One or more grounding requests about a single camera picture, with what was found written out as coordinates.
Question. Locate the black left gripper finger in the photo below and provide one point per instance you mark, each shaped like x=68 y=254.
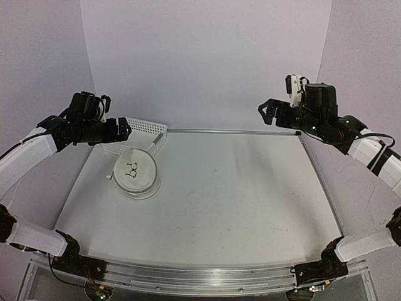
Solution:
x=124 y=132
x=122 y=122

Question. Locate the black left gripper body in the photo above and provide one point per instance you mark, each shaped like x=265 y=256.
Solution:
x=90 y=133

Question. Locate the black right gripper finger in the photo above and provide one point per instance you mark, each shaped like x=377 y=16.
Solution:
x=269 y=114
x=273 y=103

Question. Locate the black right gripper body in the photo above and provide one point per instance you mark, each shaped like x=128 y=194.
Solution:
x=310 y=122

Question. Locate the white perforated plastic basket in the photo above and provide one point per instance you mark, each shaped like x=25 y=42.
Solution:
x=145 y=135

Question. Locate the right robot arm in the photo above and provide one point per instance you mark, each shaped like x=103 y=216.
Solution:
x=354 y=139

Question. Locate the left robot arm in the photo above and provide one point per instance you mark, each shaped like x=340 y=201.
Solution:
x=50 y=136

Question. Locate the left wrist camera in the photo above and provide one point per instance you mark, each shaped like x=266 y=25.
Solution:
x=103 y=108

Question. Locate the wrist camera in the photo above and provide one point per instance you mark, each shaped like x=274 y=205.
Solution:
x=294 y=89
x=103 y=108

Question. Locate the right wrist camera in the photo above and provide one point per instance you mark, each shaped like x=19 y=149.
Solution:
x=294 y=89

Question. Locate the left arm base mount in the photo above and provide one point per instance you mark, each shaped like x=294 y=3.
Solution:
x=72 y=262

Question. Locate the aluminium table rail frame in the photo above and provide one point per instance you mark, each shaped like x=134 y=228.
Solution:
x=234 y=214

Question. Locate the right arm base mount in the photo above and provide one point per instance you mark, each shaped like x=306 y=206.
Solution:
x=329 y=267

